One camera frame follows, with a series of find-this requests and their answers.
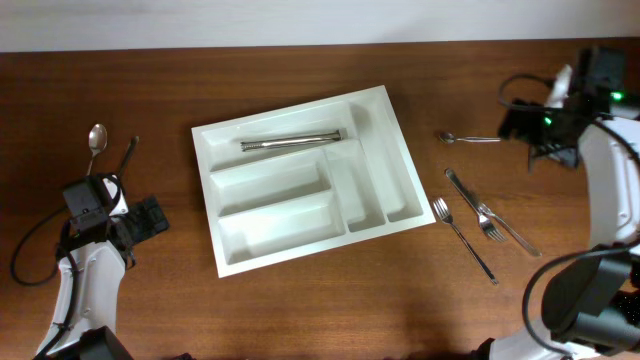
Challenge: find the silver spoon far left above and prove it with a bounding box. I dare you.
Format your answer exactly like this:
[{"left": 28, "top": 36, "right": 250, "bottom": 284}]
[{"left": 86, "top": 124, "right": 108, "bottom": 176}]

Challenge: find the small silver teaspoon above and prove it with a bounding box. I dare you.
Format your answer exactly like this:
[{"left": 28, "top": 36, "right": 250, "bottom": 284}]
[{"left": 437, "top": 132, "right": 501, "bottom": 144}]

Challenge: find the white plastic cutlery tray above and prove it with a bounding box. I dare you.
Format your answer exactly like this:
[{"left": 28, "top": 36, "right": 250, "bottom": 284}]
[{"left": 192, "top": 86, "right": 435, "bottom": 278}]

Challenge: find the silver spoon dark handle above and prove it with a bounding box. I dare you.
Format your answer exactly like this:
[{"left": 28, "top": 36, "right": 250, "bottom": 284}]
[{"left": 116, "top": 136, "right": 140, "bottom": 178}]

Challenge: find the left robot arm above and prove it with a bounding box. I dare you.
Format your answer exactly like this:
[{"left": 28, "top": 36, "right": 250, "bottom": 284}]
[{"left": 35, "top": 173, "right": 169, "bottom": 360}]

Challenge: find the silver fork short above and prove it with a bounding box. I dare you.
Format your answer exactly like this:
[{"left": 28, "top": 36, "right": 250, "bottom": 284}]
[{"left": 444, "top": 168, "right": 506, "bottom": 243}]

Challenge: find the silver fork long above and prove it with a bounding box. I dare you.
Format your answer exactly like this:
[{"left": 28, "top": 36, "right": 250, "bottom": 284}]
[{"left": 432, "top": 197, "right": 499, "bottom": 286}]

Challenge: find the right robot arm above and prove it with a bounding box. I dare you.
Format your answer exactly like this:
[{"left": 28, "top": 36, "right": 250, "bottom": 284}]
[{"left": 474, "top": 46, "right": 639, "bottom": 359}]

